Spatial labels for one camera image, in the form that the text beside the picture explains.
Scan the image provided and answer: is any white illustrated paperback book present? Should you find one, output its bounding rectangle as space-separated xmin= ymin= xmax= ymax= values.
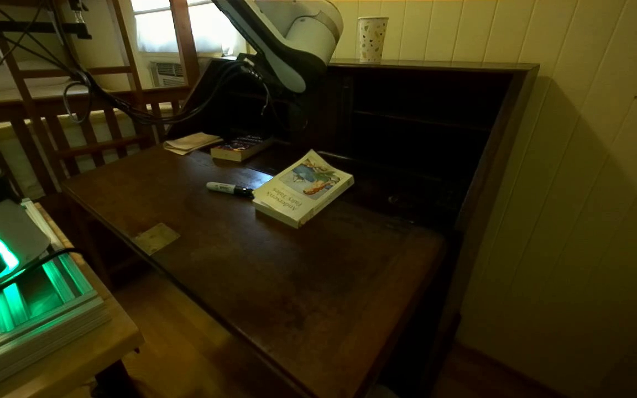
xmin=252 ymin=149 xmax=355 ymax=229

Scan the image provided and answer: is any dark cover book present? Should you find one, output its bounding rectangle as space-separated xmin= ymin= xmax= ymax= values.
xmin=210 ymin=135 xmax=274 ymax=163

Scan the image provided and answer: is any black and white marker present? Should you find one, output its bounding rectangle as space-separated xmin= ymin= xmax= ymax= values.
xmin=206 ymin=181 xmax=255 ymax=199

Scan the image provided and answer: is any dark wooden secretary desk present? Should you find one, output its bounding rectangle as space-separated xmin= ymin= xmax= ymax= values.
xmin=61 ymin=57 xmax=540 ymax=398

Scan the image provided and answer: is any folded beige paper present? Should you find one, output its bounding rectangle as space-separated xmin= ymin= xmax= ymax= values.
xmin=163 ymin=132 xmax=224 ymax=156

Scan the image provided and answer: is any patterned paper cup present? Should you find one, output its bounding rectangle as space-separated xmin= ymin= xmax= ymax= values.
xmin=357 ymin=15 xmax=390 ymax=63

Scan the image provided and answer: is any window air conditioner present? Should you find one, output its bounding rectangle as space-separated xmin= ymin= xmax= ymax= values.
xmin=148 ymin=60 xmax=187 ymax=88

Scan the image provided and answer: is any window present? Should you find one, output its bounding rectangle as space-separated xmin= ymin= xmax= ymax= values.
xmin=129 ymin=0 xmax=248 ymax=56

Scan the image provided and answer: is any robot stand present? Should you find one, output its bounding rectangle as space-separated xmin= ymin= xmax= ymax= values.
xmin=0 ymin=198 xmax=145 ymax=398

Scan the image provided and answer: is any wooden bed frame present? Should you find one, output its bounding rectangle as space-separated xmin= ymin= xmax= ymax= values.
xmin=0 ymin=0 xmax=204 ymax=197

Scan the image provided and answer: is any black cable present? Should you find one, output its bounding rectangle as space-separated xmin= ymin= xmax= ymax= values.
xmin=0 ymin=248 xmax=82 ymax=310

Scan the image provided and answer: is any black mount bar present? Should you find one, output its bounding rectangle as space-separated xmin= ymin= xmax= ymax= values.
xmin=0 ymin=0 xmax=93 ymax=44

